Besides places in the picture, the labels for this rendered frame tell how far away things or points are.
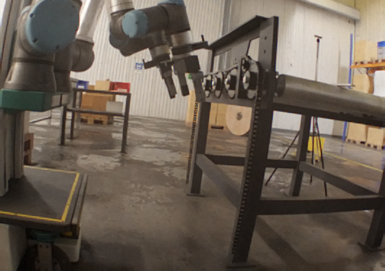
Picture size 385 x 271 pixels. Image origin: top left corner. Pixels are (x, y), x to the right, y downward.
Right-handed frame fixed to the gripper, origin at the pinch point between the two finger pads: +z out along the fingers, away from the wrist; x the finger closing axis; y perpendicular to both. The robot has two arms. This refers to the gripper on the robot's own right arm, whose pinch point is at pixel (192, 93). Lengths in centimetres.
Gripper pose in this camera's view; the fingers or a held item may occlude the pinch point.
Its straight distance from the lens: 112.9
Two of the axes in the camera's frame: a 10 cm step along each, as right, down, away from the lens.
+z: 2.2, 9.2, 3.3
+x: 3.9, 2.3, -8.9
